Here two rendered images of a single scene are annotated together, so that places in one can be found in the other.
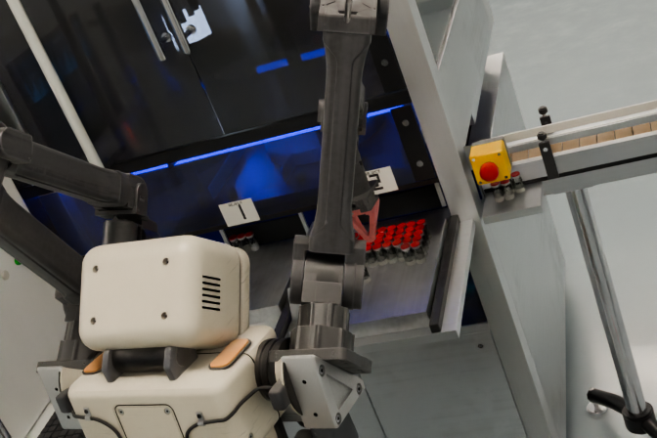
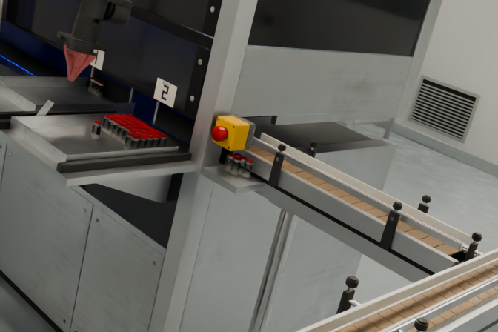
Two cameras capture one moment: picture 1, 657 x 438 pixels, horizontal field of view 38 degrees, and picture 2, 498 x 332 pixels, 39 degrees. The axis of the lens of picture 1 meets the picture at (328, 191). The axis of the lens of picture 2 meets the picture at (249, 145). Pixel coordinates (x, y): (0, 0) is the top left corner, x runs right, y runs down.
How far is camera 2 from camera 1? 1.03 m
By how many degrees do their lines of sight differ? 18
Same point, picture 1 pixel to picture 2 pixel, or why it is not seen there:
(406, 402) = (100, 266)
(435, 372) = (123, 260)
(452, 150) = (213, 102)
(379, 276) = (104, 141)
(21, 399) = not seen: outside the picture
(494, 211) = (213, 170)
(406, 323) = (55, 155)
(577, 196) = (284, 216)
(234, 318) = not seen: outside the picture
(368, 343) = (28, 150)
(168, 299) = not seen: outside the picture
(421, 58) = (232, 21)
